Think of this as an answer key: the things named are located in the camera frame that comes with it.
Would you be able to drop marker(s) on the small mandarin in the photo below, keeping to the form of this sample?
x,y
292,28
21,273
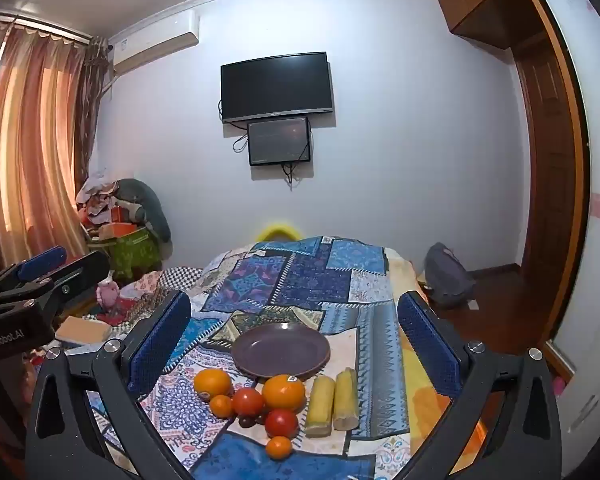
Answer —
x,y
221,406
279,448

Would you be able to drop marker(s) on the white wardrobe door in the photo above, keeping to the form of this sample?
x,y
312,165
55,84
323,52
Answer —
x,y
590,160

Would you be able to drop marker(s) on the yellow sugarcane piece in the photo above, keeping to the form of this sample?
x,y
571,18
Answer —
x,y
319,407
345,400

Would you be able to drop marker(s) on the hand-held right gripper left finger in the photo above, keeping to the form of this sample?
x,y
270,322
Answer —
x,y
160,341

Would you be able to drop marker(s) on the orange cardboard box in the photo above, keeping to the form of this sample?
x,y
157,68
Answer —
x,y
116,230

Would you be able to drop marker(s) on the white air conditioner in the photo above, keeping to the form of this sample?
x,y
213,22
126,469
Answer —
x,y
155,40

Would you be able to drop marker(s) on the wooden overhead cabinet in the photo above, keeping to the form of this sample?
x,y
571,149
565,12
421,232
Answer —
x,y
480,5

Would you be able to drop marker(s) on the tan flat box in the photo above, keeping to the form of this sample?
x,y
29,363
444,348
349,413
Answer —
x,y
82,332

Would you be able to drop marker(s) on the orange striped curtain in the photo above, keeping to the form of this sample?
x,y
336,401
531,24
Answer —
x,y
30,135

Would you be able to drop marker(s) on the small black wall monitor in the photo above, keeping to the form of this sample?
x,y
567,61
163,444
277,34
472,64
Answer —
x,y
279,141

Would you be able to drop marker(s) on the pile of clothes and papers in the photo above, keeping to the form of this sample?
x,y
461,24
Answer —
x,y
96,197

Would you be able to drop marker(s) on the black wall television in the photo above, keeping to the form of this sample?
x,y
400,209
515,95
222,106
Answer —
x,y
277,86

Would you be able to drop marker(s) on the grey backpack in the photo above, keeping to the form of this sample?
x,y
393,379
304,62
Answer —
x,y
447,277

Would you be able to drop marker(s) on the purple plate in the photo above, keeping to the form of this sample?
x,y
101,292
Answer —
x,y
280,350

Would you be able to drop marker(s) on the blue patchwork blanket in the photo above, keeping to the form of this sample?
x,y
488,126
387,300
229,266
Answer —
x,y
305,280

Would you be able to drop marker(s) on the black white checkered cloth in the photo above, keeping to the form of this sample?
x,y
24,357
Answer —
x,y
180,276

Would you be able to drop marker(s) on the dark red grape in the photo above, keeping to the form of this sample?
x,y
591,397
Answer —
x,y
244,420

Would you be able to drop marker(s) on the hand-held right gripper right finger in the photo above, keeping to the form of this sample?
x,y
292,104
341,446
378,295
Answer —
x,y
427,346

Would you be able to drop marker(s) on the pink plush toy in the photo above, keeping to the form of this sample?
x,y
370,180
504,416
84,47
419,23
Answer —
x,y
107,294

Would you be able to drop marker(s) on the yellow plastic chair back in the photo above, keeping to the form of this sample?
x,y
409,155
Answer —
x,y
278,229

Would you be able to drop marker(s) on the large orange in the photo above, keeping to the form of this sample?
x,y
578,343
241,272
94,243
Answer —
x,y
213,382
283,391

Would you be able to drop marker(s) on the brown wooden door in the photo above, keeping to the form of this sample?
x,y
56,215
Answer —
x,y
545,170

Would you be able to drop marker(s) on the red tomato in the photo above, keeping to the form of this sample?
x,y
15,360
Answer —
x,y
247,402
281,423

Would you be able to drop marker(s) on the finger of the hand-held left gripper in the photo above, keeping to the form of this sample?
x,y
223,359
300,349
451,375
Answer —
x,y
42,260
82,267

